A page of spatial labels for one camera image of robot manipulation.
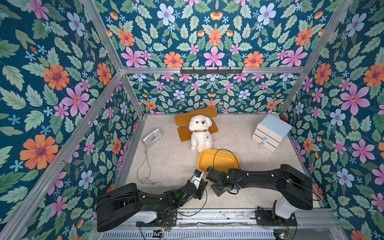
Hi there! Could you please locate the yellow plastic storage box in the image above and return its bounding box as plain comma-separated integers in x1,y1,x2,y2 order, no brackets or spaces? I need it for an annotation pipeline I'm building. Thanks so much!
198,149,239,173

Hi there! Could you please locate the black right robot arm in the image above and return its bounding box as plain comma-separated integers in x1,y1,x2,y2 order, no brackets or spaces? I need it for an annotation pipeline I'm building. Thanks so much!
207,164,314,219

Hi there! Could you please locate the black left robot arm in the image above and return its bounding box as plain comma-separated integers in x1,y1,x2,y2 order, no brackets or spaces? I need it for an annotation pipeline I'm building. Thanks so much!
96,180,208,233

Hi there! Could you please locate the white plush dog toy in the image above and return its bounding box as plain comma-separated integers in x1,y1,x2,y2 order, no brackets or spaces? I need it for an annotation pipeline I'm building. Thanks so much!
189,115,213,153

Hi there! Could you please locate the silver clutch purse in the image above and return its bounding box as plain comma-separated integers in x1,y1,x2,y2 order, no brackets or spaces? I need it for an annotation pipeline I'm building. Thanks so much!
142,128,163,148

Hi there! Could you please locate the white mini drawer cabinet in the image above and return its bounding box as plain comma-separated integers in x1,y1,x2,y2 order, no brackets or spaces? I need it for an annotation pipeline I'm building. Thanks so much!
252,114,293,152

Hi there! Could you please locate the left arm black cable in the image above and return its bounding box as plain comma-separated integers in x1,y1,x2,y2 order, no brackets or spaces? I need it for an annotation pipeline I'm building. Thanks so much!
175,179,208,218

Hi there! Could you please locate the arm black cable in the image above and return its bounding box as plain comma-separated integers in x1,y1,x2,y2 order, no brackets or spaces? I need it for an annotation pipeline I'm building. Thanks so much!
175,179,208,218
212,148,242,172

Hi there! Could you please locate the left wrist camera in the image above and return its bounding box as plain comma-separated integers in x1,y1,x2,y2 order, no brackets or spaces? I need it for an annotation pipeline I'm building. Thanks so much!
192,169,204,181

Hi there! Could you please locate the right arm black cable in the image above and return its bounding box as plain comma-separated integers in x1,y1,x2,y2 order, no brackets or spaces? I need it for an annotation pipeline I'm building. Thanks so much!
212,148,242,172

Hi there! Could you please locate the silver purse chain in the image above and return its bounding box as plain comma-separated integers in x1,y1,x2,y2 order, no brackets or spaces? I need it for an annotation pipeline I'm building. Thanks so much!
136,145,163,187

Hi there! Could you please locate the aluminium frame rail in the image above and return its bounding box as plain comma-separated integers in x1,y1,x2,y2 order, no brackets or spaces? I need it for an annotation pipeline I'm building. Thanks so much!
176,209,341,229

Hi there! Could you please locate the black hook rail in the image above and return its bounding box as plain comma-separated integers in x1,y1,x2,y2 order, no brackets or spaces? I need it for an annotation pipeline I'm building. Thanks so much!
180,67,244,75

